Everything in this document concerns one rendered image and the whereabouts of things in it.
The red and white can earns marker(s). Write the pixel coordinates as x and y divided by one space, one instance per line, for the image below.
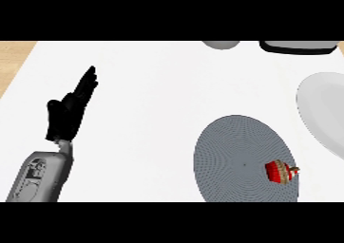
279 172

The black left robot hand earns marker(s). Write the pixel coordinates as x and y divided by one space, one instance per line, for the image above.
66 114

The pale grey plate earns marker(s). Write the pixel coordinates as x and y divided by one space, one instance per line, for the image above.
328 110

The grey rounded bowl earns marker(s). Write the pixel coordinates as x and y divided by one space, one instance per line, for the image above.
220 44

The grey appliance with black rim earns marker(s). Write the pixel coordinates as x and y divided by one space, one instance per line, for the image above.
298 46

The round grey woven placemat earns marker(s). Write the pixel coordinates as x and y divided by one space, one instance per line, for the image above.
239 152

